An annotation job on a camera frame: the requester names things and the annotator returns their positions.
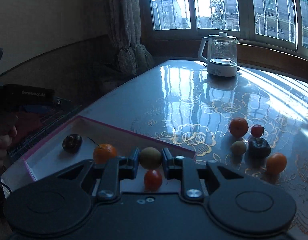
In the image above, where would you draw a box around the orange tangerine with stem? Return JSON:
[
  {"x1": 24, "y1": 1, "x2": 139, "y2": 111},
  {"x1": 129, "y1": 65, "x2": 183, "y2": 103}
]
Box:
[{"x1": 88, "y1": 137, "x2": 117, "y2": 164}]

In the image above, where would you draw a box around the red cherry tomato front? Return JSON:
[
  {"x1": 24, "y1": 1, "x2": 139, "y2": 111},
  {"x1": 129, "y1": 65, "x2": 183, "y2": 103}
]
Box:
[{"x1": 143, "y1": 170, "x2": 163, "y2": 191}]

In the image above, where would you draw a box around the red cherry tomato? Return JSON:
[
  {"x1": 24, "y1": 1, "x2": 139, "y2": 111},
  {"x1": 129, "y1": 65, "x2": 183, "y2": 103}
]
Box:
[
  {"x1": 143, "y1": 170, "x2": 163, "y2": 191},
  {"x1": 251, "y1": 125, "x2": 265, "y2": 138}
]

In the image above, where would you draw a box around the green longan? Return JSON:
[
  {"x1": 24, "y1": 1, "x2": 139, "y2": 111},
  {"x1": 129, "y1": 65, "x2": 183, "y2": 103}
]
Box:
[
  {"x1": 139, "y1": 147, "x2": 162, "y2": 170},
  {"x1": 230, "y1": 140, "x2": 247, "y2": 155}
]

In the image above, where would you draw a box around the dark purple fruit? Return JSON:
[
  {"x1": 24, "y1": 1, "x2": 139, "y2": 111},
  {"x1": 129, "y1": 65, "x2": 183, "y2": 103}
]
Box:
[
  {"x1": 248, "y1": 138, "x2": 271, "y2": 159},
  {"x1": 62, "y1": 134, "x2": 83, "y2": 154}
]

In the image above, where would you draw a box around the person's left hand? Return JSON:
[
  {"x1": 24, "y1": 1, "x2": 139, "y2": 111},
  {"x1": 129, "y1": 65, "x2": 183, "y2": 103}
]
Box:
[{"x1": 0, "y1": 126, "x2": 17, "y2": 168}]

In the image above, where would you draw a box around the pink edged white box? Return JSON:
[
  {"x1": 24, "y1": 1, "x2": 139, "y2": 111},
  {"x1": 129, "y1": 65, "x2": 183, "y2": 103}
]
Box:
[{"x1": 1, "y1": 115, "x2": 197, "y2": 193}]

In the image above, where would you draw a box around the orange tangerine back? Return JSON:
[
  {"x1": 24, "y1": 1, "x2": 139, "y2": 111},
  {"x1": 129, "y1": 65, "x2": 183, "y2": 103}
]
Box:
[{"x1": 229, "y1": 118, "x2": 248, "y2": 138}]

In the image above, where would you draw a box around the dark purple flat fruit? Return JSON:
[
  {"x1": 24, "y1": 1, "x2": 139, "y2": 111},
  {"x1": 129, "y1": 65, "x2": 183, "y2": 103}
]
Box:
[{"x1": 248, "y1": 138, "x2": 271, "y2": 159}]

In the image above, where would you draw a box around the red cherry tomato back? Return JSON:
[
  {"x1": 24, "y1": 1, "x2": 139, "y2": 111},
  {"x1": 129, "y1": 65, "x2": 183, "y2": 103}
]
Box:
[{"x1": 251, "y1": 125, "x2": 265, "y2": 138}]

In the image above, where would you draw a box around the orange tangerine right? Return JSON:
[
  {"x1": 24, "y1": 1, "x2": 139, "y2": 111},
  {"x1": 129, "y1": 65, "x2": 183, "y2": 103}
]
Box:
[{"x1": 266, "y1": 153, "x2": 287, "y2": 175}]

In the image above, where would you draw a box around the floral clear tablecloth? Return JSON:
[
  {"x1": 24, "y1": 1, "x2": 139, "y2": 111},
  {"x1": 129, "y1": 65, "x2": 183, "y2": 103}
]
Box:
[{"x1": 82, "y1": 60, "x2": 308, "y2": 239}]

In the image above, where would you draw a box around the white glass electric kettle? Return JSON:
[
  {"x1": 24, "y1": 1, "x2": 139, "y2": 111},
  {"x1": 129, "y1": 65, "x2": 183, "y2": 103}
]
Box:
[{"x1": 197, "y1": 32, "x2": 239, "y2": 77}]

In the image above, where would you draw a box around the grey left curtain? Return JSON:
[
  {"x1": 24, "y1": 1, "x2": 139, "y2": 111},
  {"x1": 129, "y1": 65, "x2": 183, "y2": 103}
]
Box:
[{"x1": 109, "y1": 0, "x2": 154, "y2": 76}]

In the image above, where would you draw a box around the window with white frame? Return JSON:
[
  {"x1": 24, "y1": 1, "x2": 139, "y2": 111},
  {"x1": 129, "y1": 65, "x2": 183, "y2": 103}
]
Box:
[{"x1": 140, "y1": 0, "x2": 308, "y2": 59}]

